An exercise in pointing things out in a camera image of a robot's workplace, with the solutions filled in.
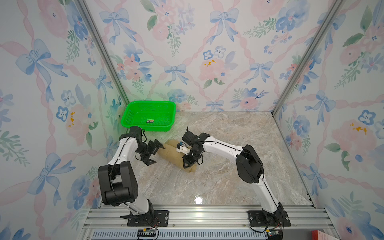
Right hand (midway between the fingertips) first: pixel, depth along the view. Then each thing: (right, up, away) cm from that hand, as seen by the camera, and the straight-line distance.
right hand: (186, 165), depth 89 cm
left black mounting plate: (-15, -19, -21) cm, 32 cm away
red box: (+60, -26, -22) cm, 69 cm away
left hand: (-14, +8, -2) cm, 16 cm away
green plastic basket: (-28, +31, +29) cm, 51 cm away
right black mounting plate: (+36, -22, -16) cm, 45 cm away
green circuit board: (+44, -30, -16) cm, 55 cm away
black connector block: (-18, -29, -16) cm, 38 cm away
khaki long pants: (-10, +8, -2) cm, 14 cm away
